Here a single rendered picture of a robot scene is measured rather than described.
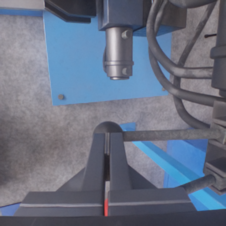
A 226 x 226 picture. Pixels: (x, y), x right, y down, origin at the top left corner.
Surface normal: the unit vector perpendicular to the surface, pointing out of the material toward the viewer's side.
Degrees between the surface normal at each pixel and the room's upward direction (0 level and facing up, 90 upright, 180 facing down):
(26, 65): 0
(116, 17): 0
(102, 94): 0
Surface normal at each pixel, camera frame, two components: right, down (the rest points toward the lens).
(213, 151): -0.93, 0.11
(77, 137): 0.36, 0.24
